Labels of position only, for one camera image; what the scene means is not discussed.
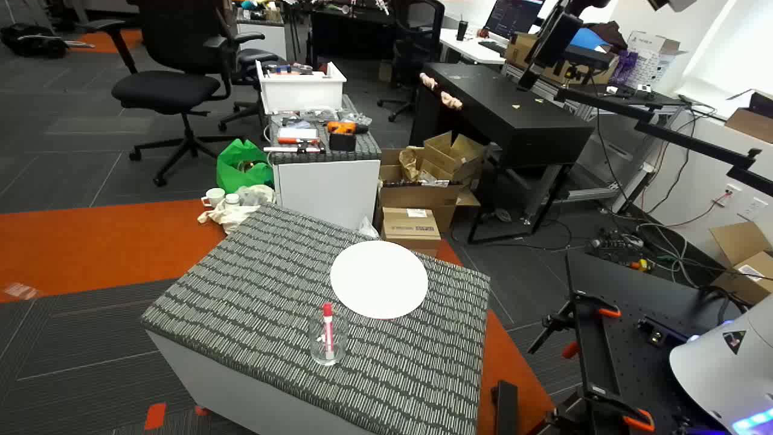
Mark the red marker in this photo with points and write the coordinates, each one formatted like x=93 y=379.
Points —
x=327 y=325

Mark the white table cabinet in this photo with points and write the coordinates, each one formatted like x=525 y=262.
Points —
x=226 y=394

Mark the black mesh office chair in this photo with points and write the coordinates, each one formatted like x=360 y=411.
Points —
x=419 y=39

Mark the computer monitor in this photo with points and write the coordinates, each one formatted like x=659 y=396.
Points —
x=513 y=17

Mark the black bag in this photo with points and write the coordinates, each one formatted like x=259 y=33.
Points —
x=31 y=39

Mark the green bag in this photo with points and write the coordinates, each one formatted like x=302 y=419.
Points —
x=241 y=167

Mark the black camera boom pole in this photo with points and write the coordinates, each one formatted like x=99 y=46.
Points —
x=676 y=136

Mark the white side table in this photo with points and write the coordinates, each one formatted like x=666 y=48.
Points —
x=327 y=192

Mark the large open cardboard box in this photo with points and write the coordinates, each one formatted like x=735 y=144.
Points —
x=744 y=262

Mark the white crumpled cloth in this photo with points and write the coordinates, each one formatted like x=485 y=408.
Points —
x=238 y=207

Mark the grey patterned table cloth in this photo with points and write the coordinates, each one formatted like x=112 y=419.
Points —
x=257 y=281

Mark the black desk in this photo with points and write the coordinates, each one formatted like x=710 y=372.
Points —
x=499 y=111

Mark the black office chair with armrests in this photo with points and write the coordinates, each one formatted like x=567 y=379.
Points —
x=164 y=88

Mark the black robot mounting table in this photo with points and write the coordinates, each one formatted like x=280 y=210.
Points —
x=644 y=292

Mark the orange black tool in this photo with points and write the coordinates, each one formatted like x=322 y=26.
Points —
x=342 y=133

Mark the white round plate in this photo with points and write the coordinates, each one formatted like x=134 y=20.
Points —
x=377 y=278

